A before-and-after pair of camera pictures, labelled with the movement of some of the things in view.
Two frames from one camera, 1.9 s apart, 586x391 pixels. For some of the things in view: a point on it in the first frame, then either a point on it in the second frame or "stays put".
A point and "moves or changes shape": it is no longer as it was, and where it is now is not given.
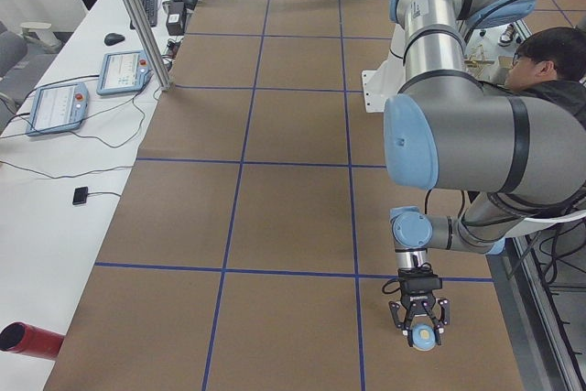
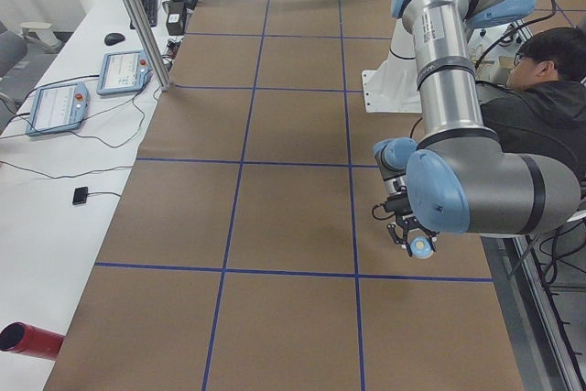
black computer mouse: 113,38 stays put
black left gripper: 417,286 → 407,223
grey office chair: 14,49 stays put
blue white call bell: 423,337 moves or changes shape
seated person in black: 548,65 stays put
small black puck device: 80,196 stays put
